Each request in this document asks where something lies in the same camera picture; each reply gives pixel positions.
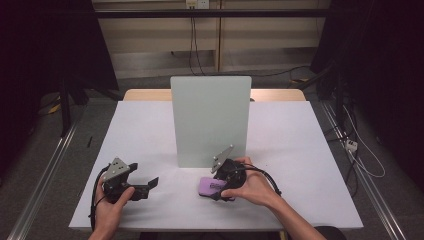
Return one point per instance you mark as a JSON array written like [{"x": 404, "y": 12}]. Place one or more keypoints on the small black pen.
[{"x": 89, "y": 142}]

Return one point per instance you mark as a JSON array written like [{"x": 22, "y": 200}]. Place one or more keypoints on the white power strip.
[{"x": 351, "y": 145}]

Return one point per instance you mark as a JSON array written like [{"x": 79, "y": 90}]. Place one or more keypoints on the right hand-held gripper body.
[{"x": 233, "y": 173}]

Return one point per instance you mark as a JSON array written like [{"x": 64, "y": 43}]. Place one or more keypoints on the frosted glass whiteboard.
[{"x": 210, "y": 116}]

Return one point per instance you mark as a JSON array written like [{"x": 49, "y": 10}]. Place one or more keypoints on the black metal stand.
[{"x": 65, "y": 110}]

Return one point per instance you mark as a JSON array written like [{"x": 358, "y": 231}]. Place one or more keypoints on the black horizontal bar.
[{"x": 150, "y": 13}]

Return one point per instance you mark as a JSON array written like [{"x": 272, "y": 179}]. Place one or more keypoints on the purple eraser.
[{"x": 208, "y": 186}]

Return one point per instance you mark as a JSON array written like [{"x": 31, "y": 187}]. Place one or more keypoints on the black curtain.
[
  {"x": 383, "y": 66},
  {"x": 46, "y": 50}
]

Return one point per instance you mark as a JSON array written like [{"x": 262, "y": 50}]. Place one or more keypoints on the person's left hand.
[{"x": 108, "y": 215}]

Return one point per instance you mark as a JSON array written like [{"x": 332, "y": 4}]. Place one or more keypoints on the white wall outlet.
[{"x": 197, "y": 3}]

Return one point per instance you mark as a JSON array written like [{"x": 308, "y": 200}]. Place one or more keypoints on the metal floor rail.
[
  {"x": 370, "y": 186},
  {"x": 43, "y": 180}
]

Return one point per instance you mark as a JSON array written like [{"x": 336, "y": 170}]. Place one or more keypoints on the person's right hand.
[{"x": 258, "y": 190}]

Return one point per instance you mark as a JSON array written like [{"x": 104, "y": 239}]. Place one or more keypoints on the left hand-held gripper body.
[{"x": 115, "y": 173}]

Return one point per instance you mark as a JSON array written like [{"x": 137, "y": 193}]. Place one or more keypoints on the wooden table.
[{"x": 146, "y": 95}]

